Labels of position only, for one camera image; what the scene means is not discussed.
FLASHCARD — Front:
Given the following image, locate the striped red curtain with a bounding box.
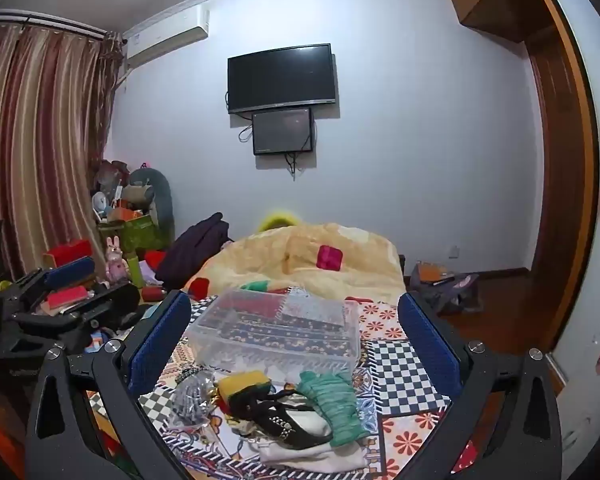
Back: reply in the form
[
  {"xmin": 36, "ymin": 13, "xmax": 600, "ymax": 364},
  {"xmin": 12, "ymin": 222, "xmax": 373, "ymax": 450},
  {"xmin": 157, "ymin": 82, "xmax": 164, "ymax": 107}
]
[{"xmin": 0, "ymin": 22, "xmax": 123, "ymax": 283}]

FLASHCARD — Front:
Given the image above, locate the clear bag with dark item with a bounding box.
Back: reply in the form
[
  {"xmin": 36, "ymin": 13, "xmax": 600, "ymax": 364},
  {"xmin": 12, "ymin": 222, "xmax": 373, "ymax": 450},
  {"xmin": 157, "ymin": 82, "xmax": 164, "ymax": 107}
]
[{"xmin": 171, "ymin": 366, "xmax": 220, "ymax": 432}]

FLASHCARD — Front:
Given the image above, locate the yellow quilt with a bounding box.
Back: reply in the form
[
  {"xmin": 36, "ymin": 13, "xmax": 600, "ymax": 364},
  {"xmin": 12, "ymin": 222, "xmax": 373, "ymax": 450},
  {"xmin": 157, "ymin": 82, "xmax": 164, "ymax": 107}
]
[{"xmin": 190, "ymin": 222, "xmax": 407, "ymax": 303}]

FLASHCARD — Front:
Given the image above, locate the yellow-green fuzzy item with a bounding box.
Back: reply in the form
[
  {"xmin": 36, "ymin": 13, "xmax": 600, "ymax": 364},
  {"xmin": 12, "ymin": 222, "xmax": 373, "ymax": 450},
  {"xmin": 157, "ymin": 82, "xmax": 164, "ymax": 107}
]
[{"xmin": 257, "ymin": 212, "xmax": 302, "ymax": 234}]

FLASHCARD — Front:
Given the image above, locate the green bottle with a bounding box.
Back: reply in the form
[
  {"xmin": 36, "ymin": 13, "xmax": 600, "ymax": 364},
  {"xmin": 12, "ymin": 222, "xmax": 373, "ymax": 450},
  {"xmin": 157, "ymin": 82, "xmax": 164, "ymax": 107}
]
[{"xmin": 125, "ymin": 254, "xmax": 144, "ymax": 289}]

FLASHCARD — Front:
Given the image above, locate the magenta square cushion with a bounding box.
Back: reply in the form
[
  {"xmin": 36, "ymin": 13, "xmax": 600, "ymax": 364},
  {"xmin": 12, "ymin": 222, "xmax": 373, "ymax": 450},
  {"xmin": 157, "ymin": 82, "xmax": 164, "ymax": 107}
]
[{"xmin": 317, "ymin": 244, "xmax": 342, "ymax": 271}]

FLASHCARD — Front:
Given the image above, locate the patchwork printed bed sheet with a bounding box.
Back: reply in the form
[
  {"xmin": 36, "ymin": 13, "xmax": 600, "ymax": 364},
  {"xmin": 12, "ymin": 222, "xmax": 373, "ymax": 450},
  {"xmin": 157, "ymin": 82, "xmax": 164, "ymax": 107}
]
[{"xmin": 82, "ymin": 292, "xmax": 481, "ymax": 480}]

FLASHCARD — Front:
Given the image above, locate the clear plastic storage box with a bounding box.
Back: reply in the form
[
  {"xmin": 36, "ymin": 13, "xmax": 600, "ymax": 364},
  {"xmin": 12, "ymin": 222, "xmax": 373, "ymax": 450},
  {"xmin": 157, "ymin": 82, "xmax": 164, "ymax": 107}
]
[{"xmin": 187, "ymin": 288, "xmax": 362, "ymax": 377}]

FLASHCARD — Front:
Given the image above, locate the large black wall television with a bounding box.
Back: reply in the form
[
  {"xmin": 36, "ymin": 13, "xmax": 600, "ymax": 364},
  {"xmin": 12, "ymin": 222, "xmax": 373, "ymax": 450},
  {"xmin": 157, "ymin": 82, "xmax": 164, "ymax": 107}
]
[{"xmin": 227, "ymin": 43, "xmax": 338, "ymax": 115}]

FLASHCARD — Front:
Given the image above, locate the green and red cloth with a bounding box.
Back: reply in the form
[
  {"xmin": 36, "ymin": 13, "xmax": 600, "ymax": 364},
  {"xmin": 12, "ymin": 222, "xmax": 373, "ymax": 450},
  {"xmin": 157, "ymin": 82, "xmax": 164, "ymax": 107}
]
[{"xmin": 239, "ymin": 279, "xmax": 292, "ymax": 294}]

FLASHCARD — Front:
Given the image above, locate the black studded strap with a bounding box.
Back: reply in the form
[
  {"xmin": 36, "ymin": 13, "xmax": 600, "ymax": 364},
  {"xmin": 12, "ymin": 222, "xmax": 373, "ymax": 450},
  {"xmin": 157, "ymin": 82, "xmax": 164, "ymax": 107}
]
[{"xmin": 229, "ymin": 385, "xmax": 334, "ymax": 451}]

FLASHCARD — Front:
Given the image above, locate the white air conditioner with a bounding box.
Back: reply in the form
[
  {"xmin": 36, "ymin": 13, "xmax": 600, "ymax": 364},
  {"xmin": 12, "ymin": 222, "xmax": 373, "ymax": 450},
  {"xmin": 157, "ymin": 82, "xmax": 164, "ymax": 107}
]
[{"xmin": 125, "ymin": 5, "xmax": 211, "ymax": 69}]

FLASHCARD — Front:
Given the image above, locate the pink bunny plush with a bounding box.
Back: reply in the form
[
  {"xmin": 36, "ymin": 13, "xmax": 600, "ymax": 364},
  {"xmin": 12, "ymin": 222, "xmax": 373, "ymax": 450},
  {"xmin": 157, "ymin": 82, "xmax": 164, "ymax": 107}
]
[{"xmin": 105, "ymin": 236, "xmax": 127, "ymax": 284}]

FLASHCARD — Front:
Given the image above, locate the small black wall monitor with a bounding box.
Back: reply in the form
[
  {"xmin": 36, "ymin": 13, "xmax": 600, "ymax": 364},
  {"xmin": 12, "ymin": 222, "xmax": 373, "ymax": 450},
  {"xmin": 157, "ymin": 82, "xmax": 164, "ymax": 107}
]
[{"xmin": 251, "ymin": 108, "xmax": 315, "ymax": 156}]

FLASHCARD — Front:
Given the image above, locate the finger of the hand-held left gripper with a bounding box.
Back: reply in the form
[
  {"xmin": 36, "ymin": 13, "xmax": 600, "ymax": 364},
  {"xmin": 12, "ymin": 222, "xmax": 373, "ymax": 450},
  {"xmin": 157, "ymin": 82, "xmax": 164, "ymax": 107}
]
[
  {"xmin": 10, "ymin": 256, "xmax": 96, "ymax": 296},
  {"xmin": 80, "ymin": 282, "xmax": 142, "ymax": 336}
]

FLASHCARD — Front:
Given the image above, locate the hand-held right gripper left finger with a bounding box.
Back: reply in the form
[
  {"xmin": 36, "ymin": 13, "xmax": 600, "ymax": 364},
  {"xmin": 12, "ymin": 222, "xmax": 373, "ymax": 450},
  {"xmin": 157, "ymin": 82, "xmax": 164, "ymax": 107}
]
[{"xmin": 25, "ymin": 290, "xmax": 193, "ymax": 480}]

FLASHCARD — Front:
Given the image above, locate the dark purple clothing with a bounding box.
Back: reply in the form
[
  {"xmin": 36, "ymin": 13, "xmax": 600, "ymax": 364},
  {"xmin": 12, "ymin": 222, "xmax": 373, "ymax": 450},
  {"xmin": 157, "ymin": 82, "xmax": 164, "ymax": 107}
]
[{"xmin": 155, "ymin": 212, "xmax": 232, "ymax": 292}]

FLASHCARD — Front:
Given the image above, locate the yellow and black cloth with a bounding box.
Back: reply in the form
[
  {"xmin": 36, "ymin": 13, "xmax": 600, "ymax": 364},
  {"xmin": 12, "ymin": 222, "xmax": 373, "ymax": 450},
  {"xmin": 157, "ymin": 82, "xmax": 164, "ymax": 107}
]
[{"xmin": 217, "ymin": 370, "xmax": 272, "ymax": 403}]

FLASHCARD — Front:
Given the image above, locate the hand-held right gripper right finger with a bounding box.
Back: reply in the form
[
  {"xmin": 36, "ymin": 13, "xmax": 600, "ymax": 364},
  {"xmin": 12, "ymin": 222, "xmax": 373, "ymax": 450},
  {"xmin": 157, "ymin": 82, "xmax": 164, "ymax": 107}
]
[{"xmin": 397, "ymin": 291, "xmax": 564, "ymax": 480}]

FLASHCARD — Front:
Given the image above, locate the curtain rail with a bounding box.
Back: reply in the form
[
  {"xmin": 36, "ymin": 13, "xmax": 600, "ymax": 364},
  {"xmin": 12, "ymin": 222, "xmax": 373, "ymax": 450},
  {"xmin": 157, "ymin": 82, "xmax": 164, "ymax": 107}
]
[{"xmin": 0, "ymin": 7, "xmax": 110, "ymax": 39}]

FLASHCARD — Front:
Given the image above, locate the red box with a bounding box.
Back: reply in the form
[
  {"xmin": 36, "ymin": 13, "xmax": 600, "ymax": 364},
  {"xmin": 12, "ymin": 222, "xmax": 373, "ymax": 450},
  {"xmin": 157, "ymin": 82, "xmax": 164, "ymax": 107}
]
[{"xmin": 42, "ymin": 239, "xmax": 94, "ymax": 267}]

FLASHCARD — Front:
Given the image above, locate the green storage box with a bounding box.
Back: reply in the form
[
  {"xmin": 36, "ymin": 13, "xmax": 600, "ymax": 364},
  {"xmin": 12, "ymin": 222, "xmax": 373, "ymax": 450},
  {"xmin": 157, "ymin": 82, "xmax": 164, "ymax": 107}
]
[{"xmin": 97, "ymin": 214, "xmax": 157, "ymax": 261}]

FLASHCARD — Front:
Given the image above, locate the white cloth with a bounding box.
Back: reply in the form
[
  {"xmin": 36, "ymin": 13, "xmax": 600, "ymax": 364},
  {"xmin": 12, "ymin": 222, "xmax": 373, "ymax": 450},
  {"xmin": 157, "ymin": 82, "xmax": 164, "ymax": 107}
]
[{"xmin": 250, "ymin": 394, "xmax": 369, "ymax": 474}]

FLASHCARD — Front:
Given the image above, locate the teal knitted cloth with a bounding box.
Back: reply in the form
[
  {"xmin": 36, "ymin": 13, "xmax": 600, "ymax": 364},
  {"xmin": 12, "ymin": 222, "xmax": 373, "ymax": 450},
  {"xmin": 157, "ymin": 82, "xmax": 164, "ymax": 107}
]
[{"xmin": 297, "ymin": 370, "xmax": 369, "ymax": 449}]

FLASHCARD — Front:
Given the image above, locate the wooden door frame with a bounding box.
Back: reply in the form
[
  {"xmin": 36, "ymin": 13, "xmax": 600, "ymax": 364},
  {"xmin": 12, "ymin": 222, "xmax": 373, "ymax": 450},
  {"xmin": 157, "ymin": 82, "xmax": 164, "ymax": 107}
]
[{"xmin": 522, "ymin": 0, "xmax": 600, "ymax": 361}]

